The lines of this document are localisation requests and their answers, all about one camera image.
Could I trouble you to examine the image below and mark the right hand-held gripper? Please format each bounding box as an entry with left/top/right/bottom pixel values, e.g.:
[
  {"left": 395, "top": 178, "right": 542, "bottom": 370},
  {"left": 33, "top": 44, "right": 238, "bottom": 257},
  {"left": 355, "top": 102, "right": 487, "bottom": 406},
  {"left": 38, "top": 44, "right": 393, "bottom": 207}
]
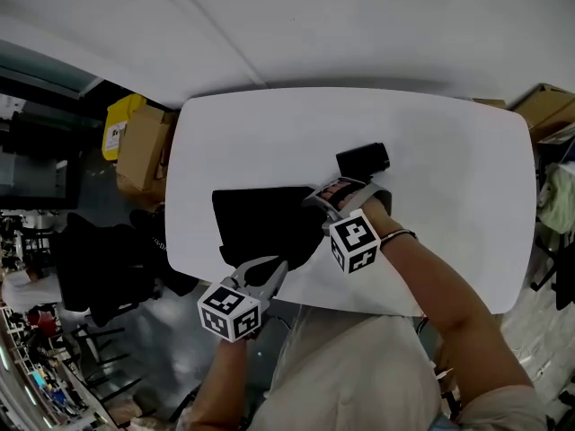
[{"left": 300, "top": 177, "right": 394, "bottom": 276}]

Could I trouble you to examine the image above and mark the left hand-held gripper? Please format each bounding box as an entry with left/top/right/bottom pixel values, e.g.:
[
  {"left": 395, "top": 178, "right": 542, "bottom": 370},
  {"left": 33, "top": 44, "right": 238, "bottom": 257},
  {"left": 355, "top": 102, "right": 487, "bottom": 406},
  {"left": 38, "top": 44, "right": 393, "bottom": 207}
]
[{"left": 196, "top": 255, "right": 289, "bottom": 344}]

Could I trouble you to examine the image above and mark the black hair dryer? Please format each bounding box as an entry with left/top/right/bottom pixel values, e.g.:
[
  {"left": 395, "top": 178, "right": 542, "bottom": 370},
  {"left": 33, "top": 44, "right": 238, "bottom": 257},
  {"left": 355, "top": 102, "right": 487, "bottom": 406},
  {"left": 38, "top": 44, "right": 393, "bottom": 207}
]
[{"left": 335, "top": 141, "right": 392, "bottom": 186}]

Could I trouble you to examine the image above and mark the black cloth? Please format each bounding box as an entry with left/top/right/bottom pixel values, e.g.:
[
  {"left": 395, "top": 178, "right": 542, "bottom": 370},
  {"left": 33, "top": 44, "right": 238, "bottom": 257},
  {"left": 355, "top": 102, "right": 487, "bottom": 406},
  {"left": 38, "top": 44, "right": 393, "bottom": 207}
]
[{"left": 211, "top": 186, "right": 327, "bottom": 287}]

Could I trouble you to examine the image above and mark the person's right forearm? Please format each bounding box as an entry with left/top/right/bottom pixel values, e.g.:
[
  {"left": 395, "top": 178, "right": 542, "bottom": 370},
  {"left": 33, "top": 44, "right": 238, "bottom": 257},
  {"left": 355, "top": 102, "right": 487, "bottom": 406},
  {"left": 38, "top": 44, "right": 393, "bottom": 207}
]
[{"left": 361, "top": 195, "right": 536, "bottom": 417}]

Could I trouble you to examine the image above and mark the person's left forearm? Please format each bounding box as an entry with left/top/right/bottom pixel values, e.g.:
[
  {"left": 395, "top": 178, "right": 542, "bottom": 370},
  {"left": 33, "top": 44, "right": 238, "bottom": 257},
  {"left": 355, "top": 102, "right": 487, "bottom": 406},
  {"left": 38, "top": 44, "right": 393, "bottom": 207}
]
[{"left": 186, "top": 337, "right": 251, "bottom": 431}]

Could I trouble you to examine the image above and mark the person's right hand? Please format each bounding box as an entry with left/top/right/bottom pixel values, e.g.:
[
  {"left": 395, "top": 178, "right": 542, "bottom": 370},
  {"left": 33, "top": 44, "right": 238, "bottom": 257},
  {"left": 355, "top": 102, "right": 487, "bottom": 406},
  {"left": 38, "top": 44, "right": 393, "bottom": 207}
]
[{"left": 320, "top": 181, "right": 361, "bottom": 214}]

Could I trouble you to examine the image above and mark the black backpack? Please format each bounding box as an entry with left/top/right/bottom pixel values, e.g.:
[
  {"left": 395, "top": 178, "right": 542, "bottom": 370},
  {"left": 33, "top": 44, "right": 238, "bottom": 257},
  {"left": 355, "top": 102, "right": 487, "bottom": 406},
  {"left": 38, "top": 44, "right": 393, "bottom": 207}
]
[{"left": 129, "top": 208, "right": 199, "bottom": 298}]

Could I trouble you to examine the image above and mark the person's beige shirt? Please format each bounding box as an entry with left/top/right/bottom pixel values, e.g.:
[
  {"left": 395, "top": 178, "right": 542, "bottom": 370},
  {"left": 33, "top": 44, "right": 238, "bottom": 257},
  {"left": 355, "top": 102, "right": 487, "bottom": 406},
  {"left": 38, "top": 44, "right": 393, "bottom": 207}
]
[{"left": 250, "top": 305, "right": 550, "bottom": 431}]

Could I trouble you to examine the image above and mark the large brown cardboard box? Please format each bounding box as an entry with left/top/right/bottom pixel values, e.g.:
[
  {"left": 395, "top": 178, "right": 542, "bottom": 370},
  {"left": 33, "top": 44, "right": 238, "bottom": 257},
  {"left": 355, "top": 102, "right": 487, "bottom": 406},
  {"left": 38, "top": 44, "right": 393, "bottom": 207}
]
[{"left": 116, "top": 168, "right": 167, "bottom": 207}]

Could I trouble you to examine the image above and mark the black padded chair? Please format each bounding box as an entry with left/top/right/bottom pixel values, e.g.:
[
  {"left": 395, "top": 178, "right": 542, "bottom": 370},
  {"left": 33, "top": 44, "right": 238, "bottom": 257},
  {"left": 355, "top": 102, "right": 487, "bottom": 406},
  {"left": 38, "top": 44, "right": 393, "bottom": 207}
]
[{"left": 53, "top": 213, "right": 158, "bottom": 328}]

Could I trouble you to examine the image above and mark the pale green cloth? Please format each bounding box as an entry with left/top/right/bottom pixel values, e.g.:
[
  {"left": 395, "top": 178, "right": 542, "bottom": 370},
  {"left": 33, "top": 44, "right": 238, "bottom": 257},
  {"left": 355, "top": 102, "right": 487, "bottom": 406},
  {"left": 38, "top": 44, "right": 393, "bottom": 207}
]
[{"left": 536, "top": 162, "right": 575, "bottom": 235}]

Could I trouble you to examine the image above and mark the flat brown cardboard box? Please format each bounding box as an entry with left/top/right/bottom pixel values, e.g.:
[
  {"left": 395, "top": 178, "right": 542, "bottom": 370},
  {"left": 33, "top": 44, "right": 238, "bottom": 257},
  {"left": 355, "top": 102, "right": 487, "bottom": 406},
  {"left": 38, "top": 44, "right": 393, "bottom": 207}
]
[{"left": 511, "top": 83, "right": 575, "bottom": 145}]

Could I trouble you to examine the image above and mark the black office chair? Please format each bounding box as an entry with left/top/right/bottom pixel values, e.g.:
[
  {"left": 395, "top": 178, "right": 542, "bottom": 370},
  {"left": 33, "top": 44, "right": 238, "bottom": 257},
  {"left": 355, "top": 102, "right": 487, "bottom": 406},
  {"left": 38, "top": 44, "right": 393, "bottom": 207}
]
[{"left": 529, "top": 230, "right": 575, "bottom": 312}]

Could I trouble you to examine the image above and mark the yellow waste bin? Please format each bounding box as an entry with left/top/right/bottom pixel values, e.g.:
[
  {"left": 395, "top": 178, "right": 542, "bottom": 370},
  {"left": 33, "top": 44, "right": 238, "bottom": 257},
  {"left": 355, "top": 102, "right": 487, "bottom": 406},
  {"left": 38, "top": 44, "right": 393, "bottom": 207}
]
[{"left": 102, "top": 92, "right": 147, "bottom": 162}]

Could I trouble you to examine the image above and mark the cluttered storage shelf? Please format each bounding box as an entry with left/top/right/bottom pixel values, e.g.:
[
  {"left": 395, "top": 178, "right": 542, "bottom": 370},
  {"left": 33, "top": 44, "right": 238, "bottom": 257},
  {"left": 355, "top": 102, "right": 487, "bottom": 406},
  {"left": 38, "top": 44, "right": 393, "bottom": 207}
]
[{"left": 0, "top": 303, "right": 110, "bottom": 431}]

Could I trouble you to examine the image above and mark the dark cabinet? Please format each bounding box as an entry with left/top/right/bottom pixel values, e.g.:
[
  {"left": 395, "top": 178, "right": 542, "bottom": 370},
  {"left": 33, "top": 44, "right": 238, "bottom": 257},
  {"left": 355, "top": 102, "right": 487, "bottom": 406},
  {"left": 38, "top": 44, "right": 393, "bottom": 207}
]
[{"left": 0, "top": 110, "right": 84, "bottom": 211}]

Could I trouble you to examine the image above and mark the dark wrist bracelet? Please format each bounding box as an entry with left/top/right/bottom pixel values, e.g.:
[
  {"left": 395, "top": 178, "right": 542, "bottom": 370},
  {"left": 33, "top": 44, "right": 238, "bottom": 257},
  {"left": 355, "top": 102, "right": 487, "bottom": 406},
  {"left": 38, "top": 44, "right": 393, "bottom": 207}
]
[{"left": 379, "top": 227, "right": 419, "bottom": 247}]

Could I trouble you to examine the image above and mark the black metal stool frame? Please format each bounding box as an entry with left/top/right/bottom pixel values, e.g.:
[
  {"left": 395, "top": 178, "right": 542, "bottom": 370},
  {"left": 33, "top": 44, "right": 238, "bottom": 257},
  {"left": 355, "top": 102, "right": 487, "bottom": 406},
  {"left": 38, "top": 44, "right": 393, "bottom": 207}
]
[{"left": 72, "top": 323, "right": 144, "bottom": 404}]

